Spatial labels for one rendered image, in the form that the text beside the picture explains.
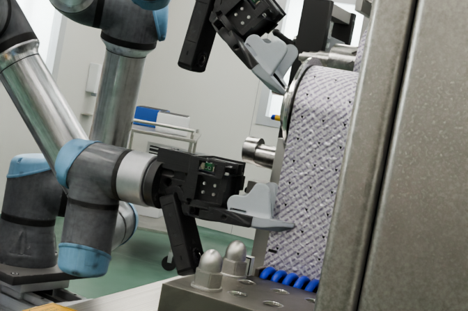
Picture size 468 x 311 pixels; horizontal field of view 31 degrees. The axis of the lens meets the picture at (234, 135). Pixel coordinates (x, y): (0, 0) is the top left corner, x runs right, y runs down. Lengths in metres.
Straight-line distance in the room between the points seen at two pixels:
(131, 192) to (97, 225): 0.08
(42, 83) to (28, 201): 0.50
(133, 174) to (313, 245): 0.27
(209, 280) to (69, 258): 0.32
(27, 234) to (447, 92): 1.66
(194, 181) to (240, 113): 6.08
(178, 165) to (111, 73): 0.62
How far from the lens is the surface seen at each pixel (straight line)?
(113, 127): 1.79
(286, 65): 1.21
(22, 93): 1.38
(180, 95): 7.47
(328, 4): 1.48
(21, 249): 1.86
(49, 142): 1.37
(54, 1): 1.67
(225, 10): 1.20
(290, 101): 1.12
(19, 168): 1.84
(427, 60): 0.22
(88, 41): 7.00
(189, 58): 1.23
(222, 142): 7.27
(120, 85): 1.76
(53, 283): 1.88
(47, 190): 1.83
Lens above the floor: 1.26
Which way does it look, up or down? 3 degrees down
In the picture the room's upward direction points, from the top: 10 degrees clockwise
